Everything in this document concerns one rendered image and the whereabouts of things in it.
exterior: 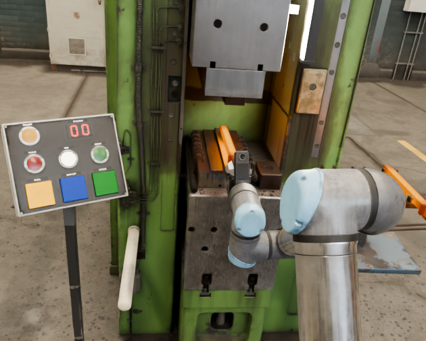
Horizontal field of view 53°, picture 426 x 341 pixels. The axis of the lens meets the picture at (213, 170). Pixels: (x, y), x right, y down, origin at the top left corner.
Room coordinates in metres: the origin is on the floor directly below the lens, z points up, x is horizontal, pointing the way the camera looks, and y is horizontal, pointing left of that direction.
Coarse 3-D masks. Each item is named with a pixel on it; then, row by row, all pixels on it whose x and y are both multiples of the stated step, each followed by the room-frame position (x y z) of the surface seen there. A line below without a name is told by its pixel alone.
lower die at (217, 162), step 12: (204, 132) 1.80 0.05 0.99; (216, 132) 1.78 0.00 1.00; (204, 144) 1.68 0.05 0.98; (216, 144) 1.67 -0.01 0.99; (204, 156) 1.55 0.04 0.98; (216, 156) 1.54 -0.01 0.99; (204, 168) 1.44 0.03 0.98; (216, 168) 1.43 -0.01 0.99; (204, 180) 1.41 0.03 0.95; (216, 180) 1.42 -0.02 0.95; (228, 180) 1.42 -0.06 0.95
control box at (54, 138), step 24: (48, 120) 1.23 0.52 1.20; (72, 120) 1.27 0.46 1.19; (96, 120) 1.30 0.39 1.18; (24, 144) 1.16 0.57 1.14; (48, 144) 1.19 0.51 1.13; (72, 144) 1.23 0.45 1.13; (96, 144) 1.26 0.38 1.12; (24, 168) 1.12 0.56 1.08; (48, 168) 1.15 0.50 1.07; (72, 168) 1.19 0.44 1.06; (96, 168) 1.22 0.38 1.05; (120, 168) 1.26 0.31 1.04; (24, 192) 1.09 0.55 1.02; (120, 192) 1.22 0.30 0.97
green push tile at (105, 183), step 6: (96, 174) 1.21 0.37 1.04; (102, 174) 1.22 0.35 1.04; (108, 174) 1.22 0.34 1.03; (114, 174) 1.23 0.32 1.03; (96, 180) 1.20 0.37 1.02; (102, 180) 1.21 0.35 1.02; (108, 180) 1.21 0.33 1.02; (114, 180) 1.22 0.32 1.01; (96, 186) 1.19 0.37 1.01; (102, 186) 1.20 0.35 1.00; (108, 186) 1.20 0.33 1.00; (114, 186) 1.21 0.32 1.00; (96, 192) 1.18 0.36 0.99; (102, 192) 1.19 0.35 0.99; (108, 192) 1.19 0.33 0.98; (114, 192) 1.20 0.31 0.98
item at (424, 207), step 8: (392, 168) 1.48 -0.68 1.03; (392, 176) 1.42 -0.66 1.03; (400, 176) 1.42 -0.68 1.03; (400, 184) 1.36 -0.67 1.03; (408, 184) 1.35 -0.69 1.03; (408, 192) 1.30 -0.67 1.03; (416, 192) 1.30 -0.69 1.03; (416, 200) 1.24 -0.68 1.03; (424, 200) 1.24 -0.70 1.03; (424, 208) 1.19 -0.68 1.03; (424, 216) 1.19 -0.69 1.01
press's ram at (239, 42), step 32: (192, 0) 1.57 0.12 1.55; (224, 0) 1.41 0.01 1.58; (256, 0) 1.43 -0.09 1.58; (288, 0) 1.44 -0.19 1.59; (192, 32) 1.46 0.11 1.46; (224, 32) 1.41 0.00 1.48; (256, 32) 1.43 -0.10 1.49; (192, 64) 1.40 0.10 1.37; (224, 64) 1.42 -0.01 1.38; (256, 64) 1.43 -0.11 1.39
